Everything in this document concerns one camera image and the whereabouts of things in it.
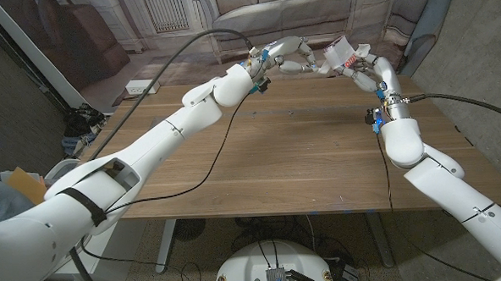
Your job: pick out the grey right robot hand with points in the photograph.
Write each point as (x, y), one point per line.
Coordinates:
(381, 77)

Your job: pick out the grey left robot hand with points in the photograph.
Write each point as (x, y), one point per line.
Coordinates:
(287, 54)

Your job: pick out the white bandage strip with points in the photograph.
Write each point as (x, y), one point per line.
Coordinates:
(342, 54)

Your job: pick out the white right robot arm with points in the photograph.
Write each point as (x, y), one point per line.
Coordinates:
(447, 182)

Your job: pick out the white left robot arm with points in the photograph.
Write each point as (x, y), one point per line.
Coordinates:
(129, 167)

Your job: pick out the printed sofa room backdrop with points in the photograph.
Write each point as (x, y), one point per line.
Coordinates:
(270, 17)

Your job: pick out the blue grey rolled fabric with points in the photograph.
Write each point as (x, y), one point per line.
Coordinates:
(429, 18)

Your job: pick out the white power strip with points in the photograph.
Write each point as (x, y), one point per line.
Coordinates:
(140, 86)

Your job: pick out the white table leg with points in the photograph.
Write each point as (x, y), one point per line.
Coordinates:
(381, 240)
(165, 246)

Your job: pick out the small power adapter box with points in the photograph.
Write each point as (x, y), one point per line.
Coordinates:
(349, 275)

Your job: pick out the black round fan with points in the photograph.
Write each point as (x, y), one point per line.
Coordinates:
(189, 230)

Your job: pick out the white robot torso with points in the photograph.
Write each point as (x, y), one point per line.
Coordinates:
(247, 267)

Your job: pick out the grey finned electronics box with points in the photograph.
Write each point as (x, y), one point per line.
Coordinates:
(276, 280)

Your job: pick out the blue grey cloth bundle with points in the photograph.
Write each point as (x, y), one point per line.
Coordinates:
(75, 144)

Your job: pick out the white slanted beam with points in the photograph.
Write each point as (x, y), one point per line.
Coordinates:
(39, 52)

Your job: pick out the white plastic bin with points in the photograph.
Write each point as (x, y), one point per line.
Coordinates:
(63, 167)

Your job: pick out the yellow paper envelope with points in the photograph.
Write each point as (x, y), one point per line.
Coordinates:
(25, 184)

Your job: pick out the person in blue jeans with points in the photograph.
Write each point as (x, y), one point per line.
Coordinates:
(1, 202)

